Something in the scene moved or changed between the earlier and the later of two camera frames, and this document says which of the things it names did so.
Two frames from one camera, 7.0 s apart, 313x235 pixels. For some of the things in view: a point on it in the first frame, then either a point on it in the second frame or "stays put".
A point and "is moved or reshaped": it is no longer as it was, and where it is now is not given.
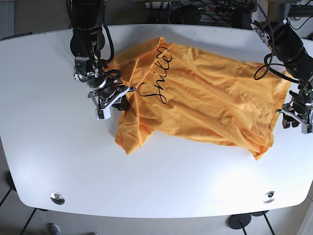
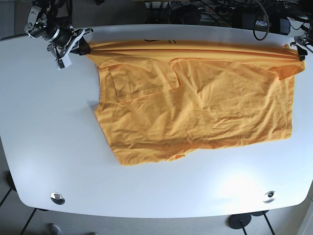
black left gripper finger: (124, 105) -> (84, 47)
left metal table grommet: (57, 198) stays put
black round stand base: (239, 221) stays put
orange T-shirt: (210, 98) is moved or reshaped
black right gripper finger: (287, 119) -> (301, 53)
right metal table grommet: (269, 197) stays put
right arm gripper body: (306, 119) -> (303, 41)
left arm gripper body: (103, 99) -> (60, 52)
